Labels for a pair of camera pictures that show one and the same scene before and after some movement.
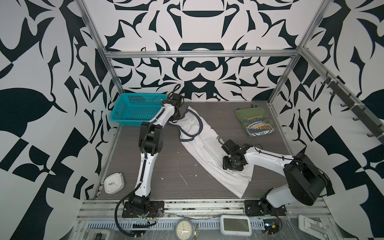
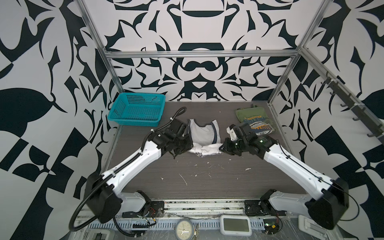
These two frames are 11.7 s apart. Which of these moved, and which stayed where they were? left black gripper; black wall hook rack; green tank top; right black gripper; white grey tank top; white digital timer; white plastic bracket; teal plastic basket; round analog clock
Moved: left black gripper; white grey tank top; right black gripper
Stayed: black wall hook rack; green tank top; teal plastic basket; round analog clock; white plastic bracket; white digital timer
